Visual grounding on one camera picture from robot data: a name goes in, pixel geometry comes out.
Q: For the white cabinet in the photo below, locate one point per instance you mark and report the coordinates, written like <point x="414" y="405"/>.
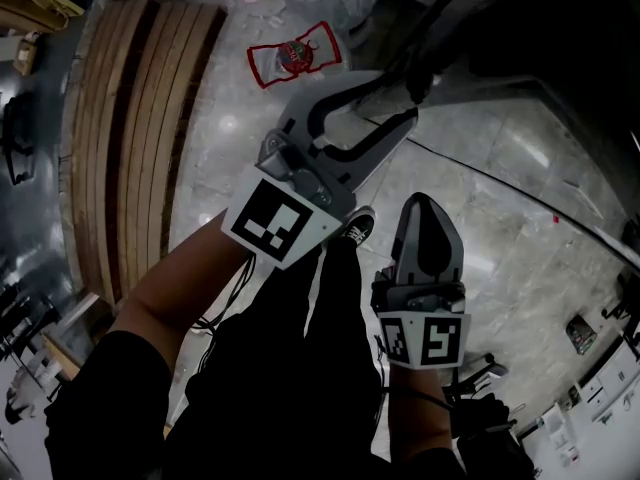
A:
<point x="607" y="383"/>

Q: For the small green red packet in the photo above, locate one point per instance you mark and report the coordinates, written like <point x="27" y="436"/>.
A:
<point x="581" y="335"/>

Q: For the person's left forearm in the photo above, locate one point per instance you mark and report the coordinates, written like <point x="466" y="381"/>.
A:
<point x="185" y="288"/>

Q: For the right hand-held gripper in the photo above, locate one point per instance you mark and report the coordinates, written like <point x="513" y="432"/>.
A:
<point x="425" y="340"/>

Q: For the small brown box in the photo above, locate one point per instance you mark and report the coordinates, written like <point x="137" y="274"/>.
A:
<point x="25" y="54"/>

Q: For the person's black shirt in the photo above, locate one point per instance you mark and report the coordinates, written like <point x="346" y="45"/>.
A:
<point x="100" y="408"/>

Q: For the black stand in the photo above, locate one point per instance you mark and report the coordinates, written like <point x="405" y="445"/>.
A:
<point x="477" y="374"/>

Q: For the person's right forearm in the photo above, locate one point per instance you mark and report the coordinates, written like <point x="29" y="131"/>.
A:
<point x="417" y="418"/>

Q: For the wooden slatted pallet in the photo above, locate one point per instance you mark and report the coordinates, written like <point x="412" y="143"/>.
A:
<point x="135" y="143"/>

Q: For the black bag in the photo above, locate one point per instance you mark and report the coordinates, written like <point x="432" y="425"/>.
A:
<point x="18" y="138"/>

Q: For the person's black shoe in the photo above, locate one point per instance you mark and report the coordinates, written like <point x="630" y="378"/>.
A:
<point x="359" y="225"/>

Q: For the person's black trousers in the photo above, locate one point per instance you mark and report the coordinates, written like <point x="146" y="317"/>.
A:
<point x="280" y="368"/>

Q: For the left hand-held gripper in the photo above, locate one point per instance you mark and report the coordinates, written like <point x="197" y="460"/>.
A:
<point x="272" y="223"/>

